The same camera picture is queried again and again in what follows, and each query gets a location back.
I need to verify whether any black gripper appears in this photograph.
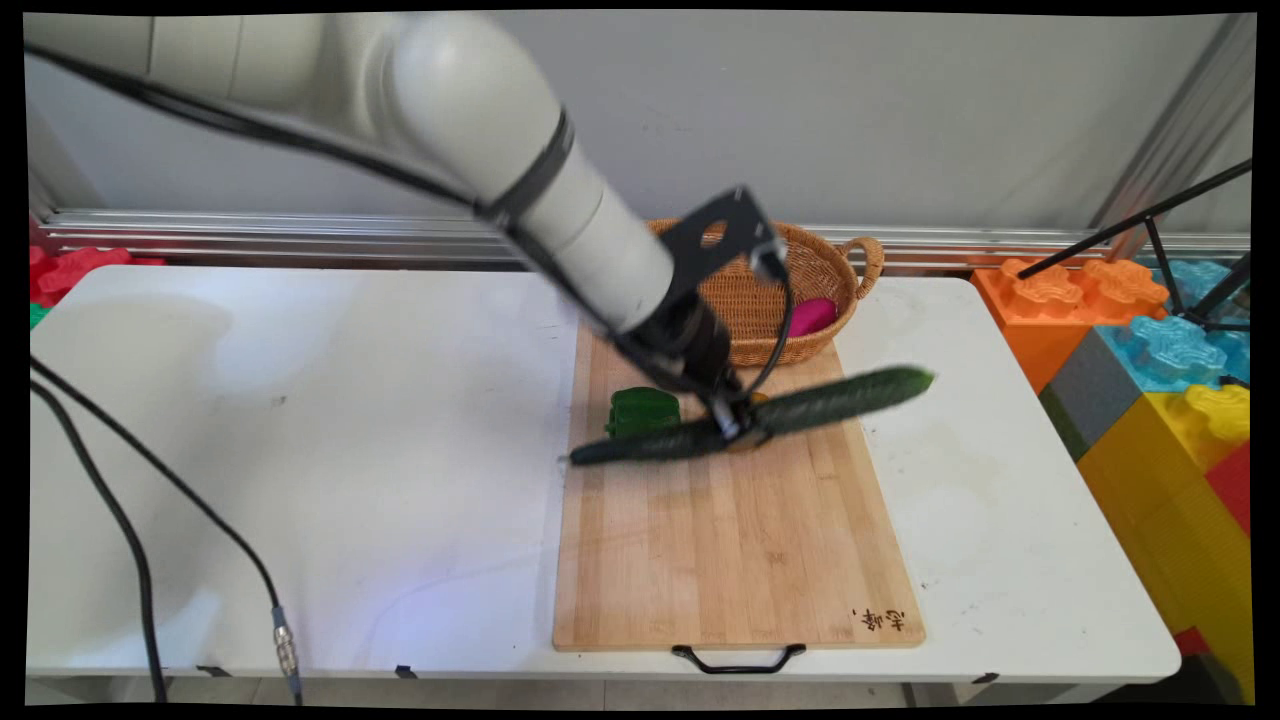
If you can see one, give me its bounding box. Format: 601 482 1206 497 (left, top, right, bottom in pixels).
618 298 773 443

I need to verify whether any green bell pepper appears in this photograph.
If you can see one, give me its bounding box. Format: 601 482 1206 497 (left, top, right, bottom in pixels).
604 386 683 441

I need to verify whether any long dark green cucumber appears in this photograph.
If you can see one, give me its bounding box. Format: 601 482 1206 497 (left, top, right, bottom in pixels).
567 365 937 468

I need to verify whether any orange bell pepper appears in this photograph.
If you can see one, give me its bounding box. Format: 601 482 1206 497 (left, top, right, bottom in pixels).
728 392 773 455

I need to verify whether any magenta toy eggplant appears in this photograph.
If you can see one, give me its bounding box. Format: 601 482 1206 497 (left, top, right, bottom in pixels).
786 296 840 339

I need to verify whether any woven wicker basket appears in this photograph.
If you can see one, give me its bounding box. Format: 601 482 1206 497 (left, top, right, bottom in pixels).
645 218 887 369

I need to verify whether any orange giant building block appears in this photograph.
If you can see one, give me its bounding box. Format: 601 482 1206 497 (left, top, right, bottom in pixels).
972 257 1171 394

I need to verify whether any grey giant building block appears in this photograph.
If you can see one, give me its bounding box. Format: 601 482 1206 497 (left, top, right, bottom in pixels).
1038 327 1144 462

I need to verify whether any blue giant building block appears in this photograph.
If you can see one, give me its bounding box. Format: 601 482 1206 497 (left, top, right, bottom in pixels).
1095 258 1252 394

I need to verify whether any yellow giant building block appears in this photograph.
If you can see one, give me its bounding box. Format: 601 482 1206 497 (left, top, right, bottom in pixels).
1078 383 1254 703

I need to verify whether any black tripod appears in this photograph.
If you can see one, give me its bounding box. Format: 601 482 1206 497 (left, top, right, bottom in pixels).
1017 158 1254 333

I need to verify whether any red giant block beside yellow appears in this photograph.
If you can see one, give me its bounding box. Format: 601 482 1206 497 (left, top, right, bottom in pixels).
1204 440 1252 537

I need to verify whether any red jagged building block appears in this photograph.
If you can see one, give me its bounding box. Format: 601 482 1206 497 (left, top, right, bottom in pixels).
30 244 167 310

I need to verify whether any short black camera cable loop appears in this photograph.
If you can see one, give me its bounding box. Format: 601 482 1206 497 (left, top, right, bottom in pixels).
742 268 797 399

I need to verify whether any wooden cutting board black handle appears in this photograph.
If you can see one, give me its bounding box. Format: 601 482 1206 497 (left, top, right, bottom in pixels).
552 324 927 676

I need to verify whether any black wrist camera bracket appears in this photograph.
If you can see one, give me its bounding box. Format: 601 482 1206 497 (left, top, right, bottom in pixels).
660 185 793 303

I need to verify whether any aluminium rail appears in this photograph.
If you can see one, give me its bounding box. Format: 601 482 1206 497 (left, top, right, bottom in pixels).
30 207 1251 273

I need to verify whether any black cable with metal connector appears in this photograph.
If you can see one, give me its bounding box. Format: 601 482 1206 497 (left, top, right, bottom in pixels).
30 354 303 707

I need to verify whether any plain black cable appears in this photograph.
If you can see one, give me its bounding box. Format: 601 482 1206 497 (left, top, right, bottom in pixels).
30 380 168 704

